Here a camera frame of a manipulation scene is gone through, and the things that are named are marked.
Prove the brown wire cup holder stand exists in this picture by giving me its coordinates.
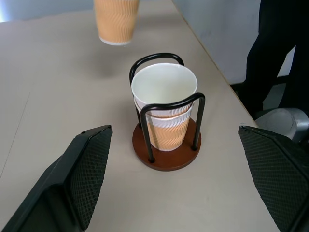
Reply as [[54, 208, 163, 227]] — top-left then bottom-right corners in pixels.
[[129, 52, 202, 172]]

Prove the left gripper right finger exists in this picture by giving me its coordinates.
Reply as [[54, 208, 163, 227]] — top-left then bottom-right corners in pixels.
[[238, 125, 309, 232]]

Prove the person in black trousers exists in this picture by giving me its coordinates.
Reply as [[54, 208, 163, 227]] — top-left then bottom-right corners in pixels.
[[229, 0, 309, 119]]

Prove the orange ribbed paper cup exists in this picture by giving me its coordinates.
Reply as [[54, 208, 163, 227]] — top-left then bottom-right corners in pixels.
[[93, 0, 140, 46], [131, 62, 198, 120], [133, 96, 195, 153]]

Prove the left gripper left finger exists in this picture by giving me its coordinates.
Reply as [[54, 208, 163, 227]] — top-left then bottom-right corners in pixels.
[[0, 125, 113, 232]]

